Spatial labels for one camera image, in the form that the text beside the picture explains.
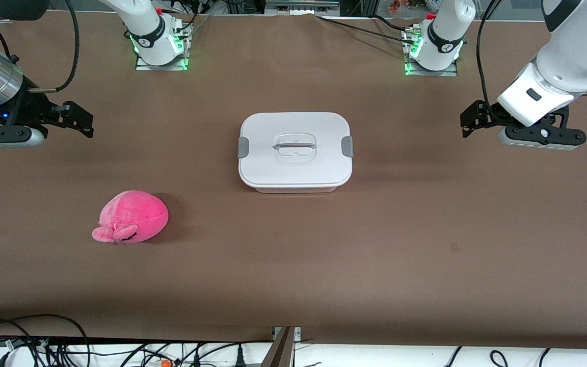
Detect pink plush toy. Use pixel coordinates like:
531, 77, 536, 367
91, 190, 170, 245

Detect white box lid grey latches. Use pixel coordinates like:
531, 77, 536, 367
237, 112, 354, 188

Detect brown table cover sheet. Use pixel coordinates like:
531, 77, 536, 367
0, 11, 587, 351

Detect aluminium profile beam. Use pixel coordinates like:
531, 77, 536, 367
260, 326, 302, 367

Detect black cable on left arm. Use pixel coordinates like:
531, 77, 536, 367
476, 0, 504, 119

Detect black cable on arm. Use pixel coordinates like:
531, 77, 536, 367
476, 0, 504, 119
28, 0, 81, 94

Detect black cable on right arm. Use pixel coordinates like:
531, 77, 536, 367
28, 0, 81, 94

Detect short black table cable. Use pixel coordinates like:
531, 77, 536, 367
367, 13, 419, 36

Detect long black table cable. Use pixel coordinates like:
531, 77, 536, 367
316, 15, 417, 47

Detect grey metal frame bracket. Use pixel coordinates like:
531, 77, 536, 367
265, 0, 340, 14

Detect looped black floor cable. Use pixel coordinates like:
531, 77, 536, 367
0, 314, 91, 367

